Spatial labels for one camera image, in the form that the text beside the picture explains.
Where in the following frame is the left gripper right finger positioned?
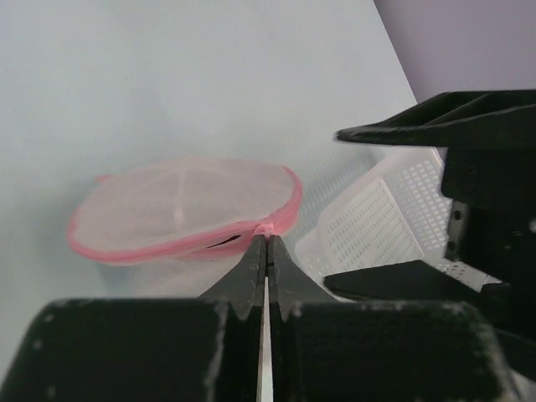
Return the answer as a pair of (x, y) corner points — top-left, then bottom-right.
(266, 235), (522, 401)

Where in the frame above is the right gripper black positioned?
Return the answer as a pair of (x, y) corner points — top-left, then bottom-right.
(324, 90), (535, 373)

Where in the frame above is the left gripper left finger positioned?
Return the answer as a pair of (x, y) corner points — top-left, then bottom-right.
(1, 235), (267, 401)

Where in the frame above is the white perforated plastic tray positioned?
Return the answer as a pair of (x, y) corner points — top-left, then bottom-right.
(295, 147), (497, 291)

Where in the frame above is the dark blue lace bra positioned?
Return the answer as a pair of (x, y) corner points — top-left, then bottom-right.
(206, 234), (241, 249)

